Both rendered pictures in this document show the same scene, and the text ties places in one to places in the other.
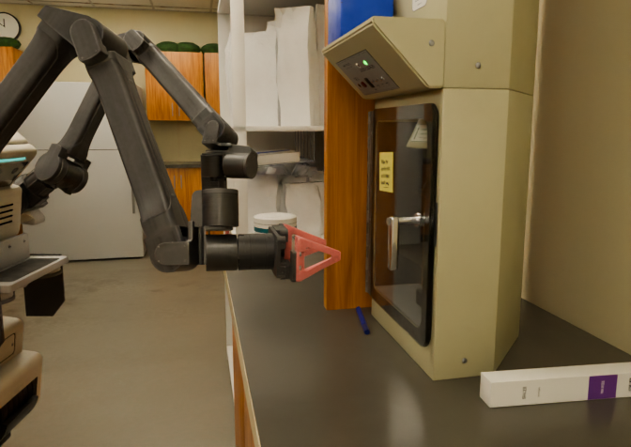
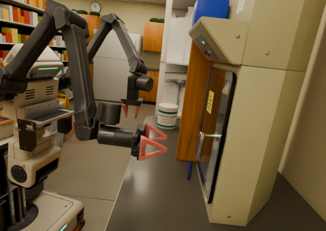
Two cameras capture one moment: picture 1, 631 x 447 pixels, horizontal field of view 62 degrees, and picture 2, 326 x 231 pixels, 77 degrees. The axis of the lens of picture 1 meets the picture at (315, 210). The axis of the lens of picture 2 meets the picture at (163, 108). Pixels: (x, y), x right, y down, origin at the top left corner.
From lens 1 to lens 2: 0.30 m
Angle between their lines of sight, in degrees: 14
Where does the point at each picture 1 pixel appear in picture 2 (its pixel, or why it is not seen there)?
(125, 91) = (76, 46)
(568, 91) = not seen: outside the picture
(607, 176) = not seen: outside the picture
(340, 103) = (196, 60)
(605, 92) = not seen: outside the picture
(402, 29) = (219, 26)
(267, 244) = (129, 136)
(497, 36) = (284, 35)
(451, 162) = (238, 110)
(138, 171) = (76, 87)
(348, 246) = (190, 131)
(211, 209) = (104, 114)
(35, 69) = (42, 30)
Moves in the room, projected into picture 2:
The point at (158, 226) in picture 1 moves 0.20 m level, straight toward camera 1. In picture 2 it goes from (79, 117) to (48, 146)
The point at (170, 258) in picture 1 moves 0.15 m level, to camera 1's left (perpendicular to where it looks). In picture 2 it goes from (82, 135) to (40, 125)
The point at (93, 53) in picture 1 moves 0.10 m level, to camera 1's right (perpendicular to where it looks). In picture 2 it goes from (61, 24) to (90, 27)
